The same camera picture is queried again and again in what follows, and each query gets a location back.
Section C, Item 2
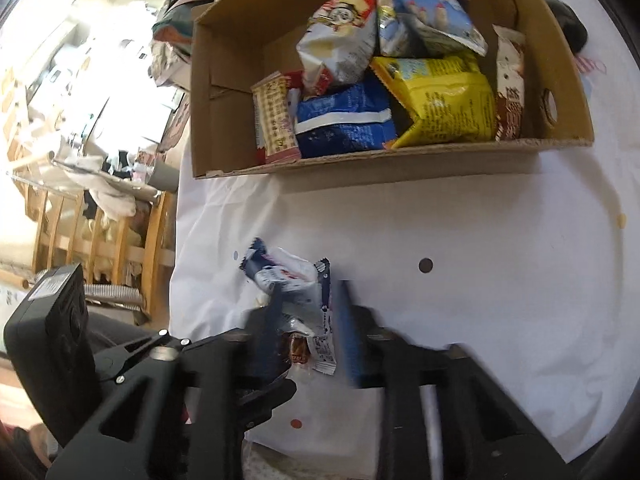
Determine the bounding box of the grey cloth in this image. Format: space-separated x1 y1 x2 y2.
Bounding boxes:
544 0 588 54

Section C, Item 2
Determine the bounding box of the brown cardboard box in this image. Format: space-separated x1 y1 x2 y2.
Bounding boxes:
191 0 594 178

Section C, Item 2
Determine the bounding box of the grey waste bin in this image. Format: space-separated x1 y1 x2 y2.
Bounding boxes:
148 159 180 193

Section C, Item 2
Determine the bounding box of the wooden chair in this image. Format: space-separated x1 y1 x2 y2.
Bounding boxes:
8 153 176 324

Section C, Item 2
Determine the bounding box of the navy white candy packet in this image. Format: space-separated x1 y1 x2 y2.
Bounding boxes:
240 237 336 376

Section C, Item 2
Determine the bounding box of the dark blue snack packet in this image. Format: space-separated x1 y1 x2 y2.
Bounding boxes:
294 76 397 159

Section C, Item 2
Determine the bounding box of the white red cartoon snack bag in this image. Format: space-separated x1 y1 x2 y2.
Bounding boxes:
296 0 378 96

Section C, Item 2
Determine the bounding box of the beige biscuit packet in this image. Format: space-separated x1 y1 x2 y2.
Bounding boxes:
252 72 302 165

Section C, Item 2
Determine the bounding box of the blue white snack bag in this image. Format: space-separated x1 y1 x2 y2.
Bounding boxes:
378 0 488 58

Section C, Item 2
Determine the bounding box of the brown white snack packet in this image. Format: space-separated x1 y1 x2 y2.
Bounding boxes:
494 25 526 141

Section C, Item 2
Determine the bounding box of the white bed sheet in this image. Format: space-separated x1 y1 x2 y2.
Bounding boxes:
169 0 639 460

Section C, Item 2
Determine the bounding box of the yellow snack bag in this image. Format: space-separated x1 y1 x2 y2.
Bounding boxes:
370 53 496 150

